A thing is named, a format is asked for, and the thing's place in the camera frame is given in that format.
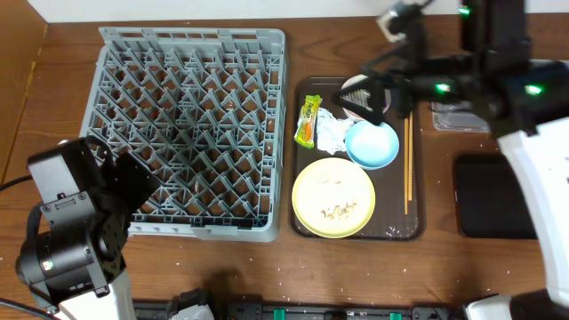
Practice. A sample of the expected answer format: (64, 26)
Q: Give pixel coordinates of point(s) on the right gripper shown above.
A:
(397, 89)

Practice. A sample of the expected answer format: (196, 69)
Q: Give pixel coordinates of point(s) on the light blue bowl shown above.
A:
(372, 146)

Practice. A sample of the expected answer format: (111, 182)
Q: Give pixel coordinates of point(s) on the white tissue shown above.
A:
(331, 132)

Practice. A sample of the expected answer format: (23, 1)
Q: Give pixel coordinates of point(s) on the yellow green snack wrapper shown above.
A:
(306, 125)

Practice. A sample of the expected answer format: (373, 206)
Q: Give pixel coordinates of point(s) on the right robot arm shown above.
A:
(524, 103)

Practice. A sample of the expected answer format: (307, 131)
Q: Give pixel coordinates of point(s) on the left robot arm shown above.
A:
(71, 259)

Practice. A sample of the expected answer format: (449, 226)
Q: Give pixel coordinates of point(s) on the grey plastic dishwasher rack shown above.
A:
(204, 109)

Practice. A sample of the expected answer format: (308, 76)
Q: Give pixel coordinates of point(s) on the left wooden chopstick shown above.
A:
(406, 125)

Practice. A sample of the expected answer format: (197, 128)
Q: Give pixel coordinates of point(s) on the wooden chopstick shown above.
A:
(406, 125)
(410, 159)

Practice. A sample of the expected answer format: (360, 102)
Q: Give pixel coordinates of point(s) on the right wooden chopstick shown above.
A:
(410, 159)

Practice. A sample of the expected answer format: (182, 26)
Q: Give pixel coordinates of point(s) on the clear plastic bin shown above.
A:
(456, 118)

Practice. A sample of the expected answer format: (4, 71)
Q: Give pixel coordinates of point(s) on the dark brown serving tray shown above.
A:
(389, 221)

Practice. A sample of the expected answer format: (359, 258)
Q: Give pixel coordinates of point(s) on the yellow plate with crumbs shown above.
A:
(333, 198)

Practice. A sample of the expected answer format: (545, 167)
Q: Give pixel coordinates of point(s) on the black plastic bin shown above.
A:
(489, 201)

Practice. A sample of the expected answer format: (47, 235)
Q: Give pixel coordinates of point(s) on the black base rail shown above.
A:
(201, 304)

